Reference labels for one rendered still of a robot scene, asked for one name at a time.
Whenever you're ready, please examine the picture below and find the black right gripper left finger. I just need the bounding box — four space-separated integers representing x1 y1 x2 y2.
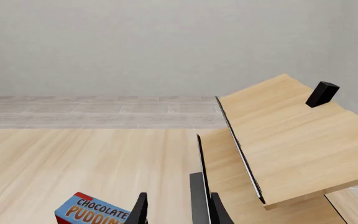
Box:
123 192 149 224

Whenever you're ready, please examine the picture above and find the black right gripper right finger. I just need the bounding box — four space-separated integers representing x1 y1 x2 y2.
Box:
211 192 235 224

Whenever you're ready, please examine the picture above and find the wooden cabinet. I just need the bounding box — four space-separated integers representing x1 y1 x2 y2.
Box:
189 130 358 224

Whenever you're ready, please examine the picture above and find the wooden cabinet drawer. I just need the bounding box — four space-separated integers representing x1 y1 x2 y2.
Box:
214 73 358 211

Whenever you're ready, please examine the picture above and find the blue chocolate pudding box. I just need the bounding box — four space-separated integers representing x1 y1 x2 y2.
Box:
54 191 132 224

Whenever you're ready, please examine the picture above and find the black drawer handle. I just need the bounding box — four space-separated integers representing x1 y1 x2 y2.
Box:
305 80 341 108

